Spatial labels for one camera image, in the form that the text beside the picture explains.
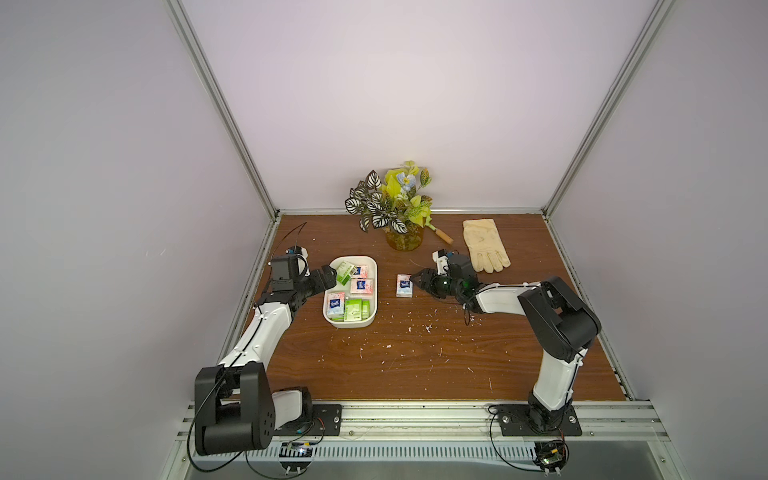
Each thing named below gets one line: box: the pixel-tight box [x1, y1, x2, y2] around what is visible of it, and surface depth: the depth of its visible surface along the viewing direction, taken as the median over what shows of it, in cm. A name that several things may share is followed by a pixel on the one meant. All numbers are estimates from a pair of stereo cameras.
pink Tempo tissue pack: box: [396, 273, 413, 298], surface depth 97 cm
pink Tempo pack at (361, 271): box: [353, 266, 369, 278], surface depth 101 cm
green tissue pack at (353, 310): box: [344, 298, 363, 322], surface depth 89 cm
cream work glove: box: [463, 218, 511, 273], surface depth 112 cm
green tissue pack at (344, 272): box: [336, 261, 357, 286], surface depth 99 cm
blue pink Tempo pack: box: [327, 292, 345, 317], surface depth 90 cm
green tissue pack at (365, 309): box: [361, 300, 371, 320], surface depth 93 cm
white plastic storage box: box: [322, 255, 379, 329], surface depth 96 cm
